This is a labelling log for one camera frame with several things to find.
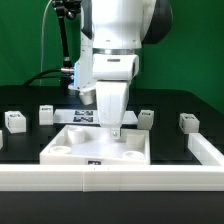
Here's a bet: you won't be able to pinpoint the white sheet with AprilTags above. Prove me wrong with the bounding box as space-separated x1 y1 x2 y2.
53 109 138 125

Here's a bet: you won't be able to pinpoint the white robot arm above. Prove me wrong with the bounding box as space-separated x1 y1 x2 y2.
69 0 173 138

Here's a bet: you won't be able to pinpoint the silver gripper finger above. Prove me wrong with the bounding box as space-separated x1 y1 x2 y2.
112 129 120 138

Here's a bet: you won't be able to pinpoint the white square table top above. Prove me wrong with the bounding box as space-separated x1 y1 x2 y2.
39 125 150 165

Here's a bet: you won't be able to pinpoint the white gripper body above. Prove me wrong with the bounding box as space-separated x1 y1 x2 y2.
93 54 139 129

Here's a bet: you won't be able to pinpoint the black cable bundle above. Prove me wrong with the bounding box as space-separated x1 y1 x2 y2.
22 67 75 87

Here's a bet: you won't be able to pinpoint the grey thin cable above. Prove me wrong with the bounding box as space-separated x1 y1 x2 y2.
39 0 54 87

